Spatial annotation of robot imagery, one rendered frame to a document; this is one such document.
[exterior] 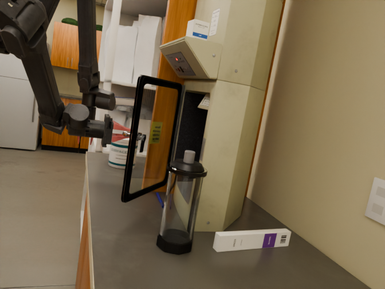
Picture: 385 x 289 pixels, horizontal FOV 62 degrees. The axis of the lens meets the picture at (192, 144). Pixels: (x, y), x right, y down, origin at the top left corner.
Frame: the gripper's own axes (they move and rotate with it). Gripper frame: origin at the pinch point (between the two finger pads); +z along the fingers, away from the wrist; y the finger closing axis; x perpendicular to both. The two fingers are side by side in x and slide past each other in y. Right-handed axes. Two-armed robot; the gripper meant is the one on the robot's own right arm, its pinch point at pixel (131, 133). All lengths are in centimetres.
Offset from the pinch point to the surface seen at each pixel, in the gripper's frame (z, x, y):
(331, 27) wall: 62, -10, 47
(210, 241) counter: 23.4, -25.9, -25.8
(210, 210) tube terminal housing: 24.6, -19.5, -18.4
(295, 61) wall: 62, 7, 36
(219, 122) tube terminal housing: 22.4, -19.6, 9.1
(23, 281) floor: -39, 103, -119
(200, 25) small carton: 13.1, -14.5, 36.0
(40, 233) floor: -37, 171, -119
